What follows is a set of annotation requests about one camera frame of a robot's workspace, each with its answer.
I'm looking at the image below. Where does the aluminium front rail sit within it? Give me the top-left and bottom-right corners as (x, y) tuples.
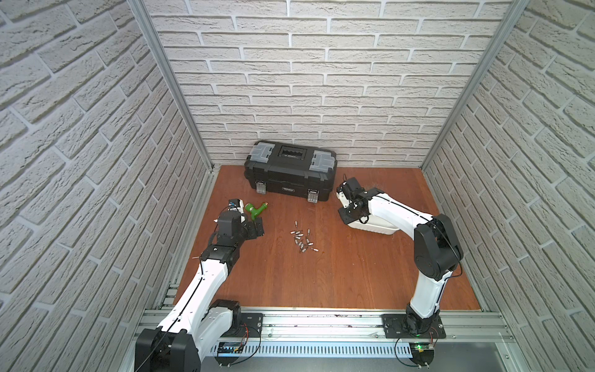
(134, 306), (517, 359)

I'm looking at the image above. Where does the right aluminium corner post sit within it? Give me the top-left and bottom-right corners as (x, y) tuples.
(420, 0), (530, 171)

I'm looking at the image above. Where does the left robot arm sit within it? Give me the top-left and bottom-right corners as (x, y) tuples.
(134, 208), (264, 371)

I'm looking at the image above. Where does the right controller board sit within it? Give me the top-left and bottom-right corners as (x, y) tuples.
(409, 343), (435, 368)

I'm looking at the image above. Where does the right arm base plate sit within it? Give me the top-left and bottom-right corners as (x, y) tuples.
(381, 313), (446, 339)

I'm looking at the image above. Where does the aluminium corner post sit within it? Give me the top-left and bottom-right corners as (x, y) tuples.
(420, 0), (530, 171)
(129, 0), (215, 173)

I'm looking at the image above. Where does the white plastic storage box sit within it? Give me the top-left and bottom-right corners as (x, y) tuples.
(349, 215), (400, 235)

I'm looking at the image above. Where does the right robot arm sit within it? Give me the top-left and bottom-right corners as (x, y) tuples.
(336, 178), (463, 335)

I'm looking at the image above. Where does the left controller board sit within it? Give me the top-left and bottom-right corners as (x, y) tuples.
(215, 341), (246, 367)

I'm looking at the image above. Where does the black plastic toolbox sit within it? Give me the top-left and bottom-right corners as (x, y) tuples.
(244, 140), (338, 203)

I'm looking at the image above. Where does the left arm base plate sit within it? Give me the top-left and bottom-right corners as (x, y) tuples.
(222, 312), (264, 338)

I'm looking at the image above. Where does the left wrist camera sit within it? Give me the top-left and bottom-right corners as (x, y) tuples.
(228, 198), (246, 223)

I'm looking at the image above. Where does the controller board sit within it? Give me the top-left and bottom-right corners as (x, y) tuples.
(215, 341), (246, 367)
(409, 343), (435, 368)

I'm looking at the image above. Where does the left aluminium corner post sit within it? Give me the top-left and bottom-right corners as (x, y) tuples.
(129, 0), (215, 173)

